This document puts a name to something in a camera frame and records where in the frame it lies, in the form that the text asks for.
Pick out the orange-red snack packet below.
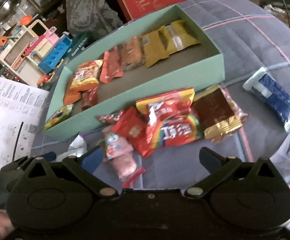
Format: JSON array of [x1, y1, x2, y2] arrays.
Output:
[[99, 47, 124, 83]]

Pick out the pink marshmallow packet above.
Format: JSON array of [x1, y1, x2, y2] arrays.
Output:
[[110, 154, 137, 180]]

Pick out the orange toy pieces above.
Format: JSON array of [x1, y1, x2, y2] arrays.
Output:
[[37, 71, 56, 87]]

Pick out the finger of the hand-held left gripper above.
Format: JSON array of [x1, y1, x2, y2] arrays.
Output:
[[43, 151, 57, 163]]

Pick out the glass display cabinet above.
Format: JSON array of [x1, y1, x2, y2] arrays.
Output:
[[10, 0, 68, 30]]

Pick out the orange snack packet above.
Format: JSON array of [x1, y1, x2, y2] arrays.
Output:
[[63, 89, 82, 106]]

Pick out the clear brown cake packet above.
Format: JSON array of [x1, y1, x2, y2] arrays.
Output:
[[119, 36, 145, 71]]

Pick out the black cable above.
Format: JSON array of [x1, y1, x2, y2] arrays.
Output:
[[281, 0, 290, 30]]

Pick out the teal toy kitchen box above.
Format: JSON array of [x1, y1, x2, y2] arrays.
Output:
[[60, 31, 93, 65]]

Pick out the cream pink toy kitchen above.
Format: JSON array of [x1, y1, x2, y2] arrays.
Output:
[[0, 19, 60, 84]]

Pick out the blue toy block tray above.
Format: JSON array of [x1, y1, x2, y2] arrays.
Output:
[[38, 34, 73, 74]]

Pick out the mint green cardboard box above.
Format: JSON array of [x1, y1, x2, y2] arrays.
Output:
[[43, 4, 225, 138]]

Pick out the white printed paper sheet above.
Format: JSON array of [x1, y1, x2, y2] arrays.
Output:
[[0, 76, 50, 172]]

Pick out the grey lace cushion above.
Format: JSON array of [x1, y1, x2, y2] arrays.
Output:
[[66, 0, 125, 45]]

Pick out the dark red small packet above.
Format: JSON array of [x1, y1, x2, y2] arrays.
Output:
[[81, 86, 98, 111]]

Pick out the white crumpled paper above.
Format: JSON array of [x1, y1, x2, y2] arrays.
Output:
[[264, 4, 286, 13]]

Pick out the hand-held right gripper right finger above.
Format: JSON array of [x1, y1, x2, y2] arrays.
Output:
[[185, 147, 276, 198]]

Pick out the yellow packet with clear stripe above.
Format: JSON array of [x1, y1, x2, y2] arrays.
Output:
[[163, 19, 201, 55]]

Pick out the blue plaid blanket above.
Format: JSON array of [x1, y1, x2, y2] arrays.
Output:
[[31, 0, 290, 233]]

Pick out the blue packet with white ends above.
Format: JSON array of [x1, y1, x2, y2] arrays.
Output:
[[243, 67, 290, 133]]

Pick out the silver foil snack packet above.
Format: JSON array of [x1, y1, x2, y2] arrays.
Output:
[[68, 133, 87, 157]]

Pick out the colourful yellow red snack packet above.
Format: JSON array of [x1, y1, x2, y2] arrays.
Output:
[[70, 59, 104, 91]]

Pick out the brown gold snack packet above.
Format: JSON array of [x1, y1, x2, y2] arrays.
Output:
[[192, 87, 243, 144]]

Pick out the small red snack packet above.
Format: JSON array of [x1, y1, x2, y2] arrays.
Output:
[[112, 107, 157, 158]]

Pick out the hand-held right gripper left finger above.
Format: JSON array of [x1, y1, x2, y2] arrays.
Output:
[[25, 146, 119, 197]]

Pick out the red white candy packet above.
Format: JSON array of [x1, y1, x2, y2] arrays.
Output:
[[96, 109, 125, 125]]

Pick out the red rainbow candy packet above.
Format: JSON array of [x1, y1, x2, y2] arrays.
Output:
[[136, 87, 203, 151]]

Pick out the pink printed snack packet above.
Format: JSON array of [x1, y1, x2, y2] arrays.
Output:
[[102, 126, 133, 160]]

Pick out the red plastic strip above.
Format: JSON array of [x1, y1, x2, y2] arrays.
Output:
[[121, 167, 146, 188]]

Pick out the metal bowl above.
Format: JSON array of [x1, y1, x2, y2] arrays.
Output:
[[0, 0, 23, 25]]

